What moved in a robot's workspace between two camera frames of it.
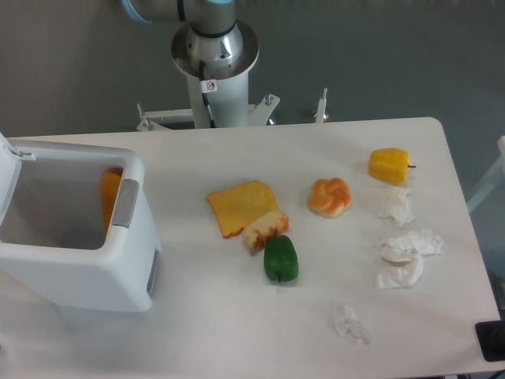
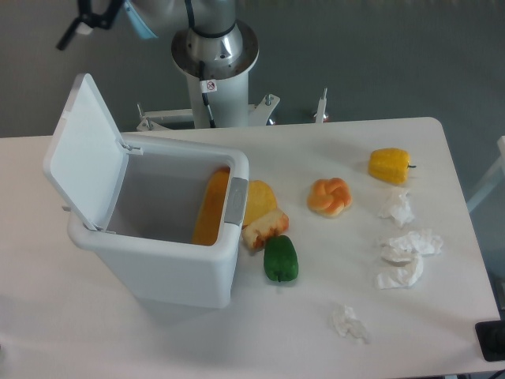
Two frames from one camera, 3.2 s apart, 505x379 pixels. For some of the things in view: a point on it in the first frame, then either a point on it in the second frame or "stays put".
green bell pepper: [280, 260] stays put
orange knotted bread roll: [330, 197] stays put
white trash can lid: [10, 165] → [87, 155]
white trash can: [53, 243] → [147, 235]
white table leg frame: [495, 178] stays put
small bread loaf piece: [271, 224] stays put
